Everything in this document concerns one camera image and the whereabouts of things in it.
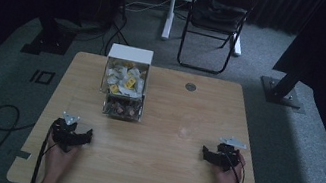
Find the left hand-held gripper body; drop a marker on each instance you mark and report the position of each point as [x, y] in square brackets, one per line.
[66, 133]

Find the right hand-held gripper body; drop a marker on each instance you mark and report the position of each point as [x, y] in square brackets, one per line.
[227, 157]

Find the person's right hand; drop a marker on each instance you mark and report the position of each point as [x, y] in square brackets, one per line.
[230, 178]

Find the person's left hand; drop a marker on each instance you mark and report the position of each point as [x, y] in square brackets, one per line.
[60, 154]

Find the grey tape strip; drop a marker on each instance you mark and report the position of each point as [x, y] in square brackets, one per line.
[23, 155]

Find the pile of brown wrapped snacks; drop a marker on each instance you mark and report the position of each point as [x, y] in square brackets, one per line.
[122, 108]

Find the clear plastic box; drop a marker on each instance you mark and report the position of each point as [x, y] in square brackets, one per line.
[123, 107]

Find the pile of white yellow packets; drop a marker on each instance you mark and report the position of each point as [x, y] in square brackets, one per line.
[125, 79]

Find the grey round table grommet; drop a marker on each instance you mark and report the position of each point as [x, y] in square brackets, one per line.
[190, 87]

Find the black stand with flat base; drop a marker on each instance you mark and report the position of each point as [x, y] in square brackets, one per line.
[50, 39]

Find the white storage box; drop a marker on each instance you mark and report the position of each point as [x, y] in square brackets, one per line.
[130, 54]

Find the black folding chair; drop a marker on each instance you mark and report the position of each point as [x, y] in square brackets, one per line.
[218, 16]

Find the white desk leg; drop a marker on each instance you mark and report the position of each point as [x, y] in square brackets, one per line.
[171, 8]

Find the dark curtain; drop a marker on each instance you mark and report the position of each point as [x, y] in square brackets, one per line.
[277, 6]

